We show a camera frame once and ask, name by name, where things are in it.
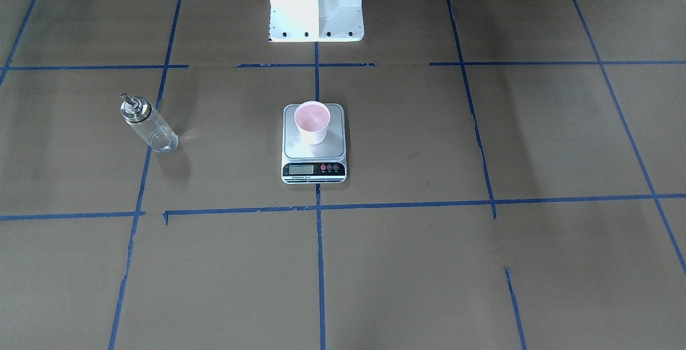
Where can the silver digital kitchen scale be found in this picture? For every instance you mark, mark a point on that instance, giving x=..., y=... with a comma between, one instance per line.
x=305, y=163

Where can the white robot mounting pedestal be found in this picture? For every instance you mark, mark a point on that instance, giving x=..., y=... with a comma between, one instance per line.
x=316, y=21

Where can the clear glass sauce bottle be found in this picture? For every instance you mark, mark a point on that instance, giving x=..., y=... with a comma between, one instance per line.
x=148, y=123

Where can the brown paper table cover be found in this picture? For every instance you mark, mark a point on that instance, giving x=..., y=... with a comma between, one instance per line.
x=515, y=178

